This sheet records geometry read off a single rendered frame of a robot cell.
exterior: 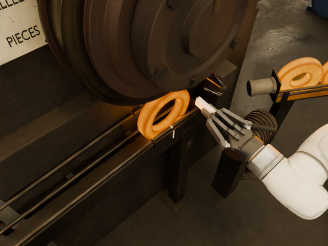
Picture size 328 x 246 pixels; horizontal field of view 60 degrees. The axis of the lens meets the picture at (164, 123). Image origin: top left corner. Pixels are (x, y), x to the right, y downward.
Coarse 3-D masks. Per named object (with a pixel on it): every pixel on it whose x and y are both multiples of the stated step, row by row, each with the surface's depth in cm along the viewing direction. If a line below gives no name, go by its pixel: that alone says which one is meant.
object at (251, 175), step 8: (272, 104) 115; (280, 104) 108; (288, 104) 108; (272, 112) 116; (280, 112) 112; (280, 120) 116; (272, 136) 126; (248, 168) 151; (248, 176) 154; (256, 176) 154
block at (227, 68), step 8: (224, 64) 90; (232, 64) 90; (216, 72) 88; (224, 72) 88; (232, 72) 89; (208, 80) 92; (224, 80) 88; (232, 80) 92; (200, 88) 99; (216, 88) 92; (200, 96) 101; (208, 96) 97; (216, 96) 94; (224, 96) 96; (216, 104) 97; (224, 104) 101; (200, 112) 108
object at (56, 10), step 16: (48, 0) 43; (64, 0) 38; (80, 0) 40; (48, 16) 45; (64, 16) 40; (80, 16) 41; (64, 32) 41; (80, 32) 43; (64, 48) 43; (80, 48) 45; (80, 64) 47; (80, 80) 49; (96, 80) 52; (96, 96) 54; (112, 96) 58; (160, 96) 70
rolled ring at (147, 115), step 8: (168, 96) 77; (176, 96) 80; (184, 96) 84; (152, 104) 76; (160, 104) 77; (176, 104) 89; (184, 104) 87; (144, 112) 77; (152, 112) 77; (176, 112) 89; (184, 112) 91; (144, 120) 78; (152, 120) 79; (168, 120) 90; (176, 120) 90; (144, 128) 79; (152, 128) 82; (160, 128) 88; (144, 136) 83; (152, 136) 85
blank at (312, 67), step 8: (288, 64) 96; (296, 64) 94; (304, 64) 93; (312, 64) 93; (320, 64) 94; (280, 72) 98; (288, 72) 95; (296, 72) 96; (304, 72) 96; (312, 72) 96; (320, 72) 97; (280, 80) 98; (288, 80) 98; (296, 80) 103; (304, 80) 102; (312, 80) 100; (320, 80) 100; (280, 88) 102; (288, 88) 102
